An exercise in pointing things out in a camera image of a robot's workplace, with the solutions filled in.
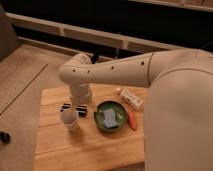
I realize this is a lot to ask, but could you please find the small black floor object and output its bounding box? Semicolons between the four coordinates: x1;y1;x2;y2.
0;131;10;144

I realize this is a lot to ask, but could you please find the white paper cup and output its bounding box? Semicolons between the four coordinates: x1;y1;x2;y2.
60;110;79;132

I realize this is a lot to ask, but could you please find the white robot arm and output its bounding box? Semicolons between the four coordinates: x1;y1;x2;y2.
59;48;213;171

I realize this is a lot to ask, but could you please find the black wall plug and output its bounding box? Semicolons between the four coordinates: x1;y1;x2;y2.
91;53;100;64

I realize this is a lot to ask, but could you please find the orange pepper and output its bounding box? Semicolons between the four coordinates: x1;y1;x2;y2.
128;110;137;130

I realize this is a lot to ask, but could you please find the blue sponge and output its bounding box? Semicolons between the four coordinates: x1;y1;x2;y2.
103;109;118;128

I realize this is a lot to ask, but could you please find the black striped box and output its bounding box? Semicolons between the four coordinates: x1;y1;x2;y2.
60;103;87;117

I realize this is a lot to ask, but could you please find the green bowl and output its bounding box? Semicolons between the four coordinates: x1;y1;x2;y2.
94;101;128;132

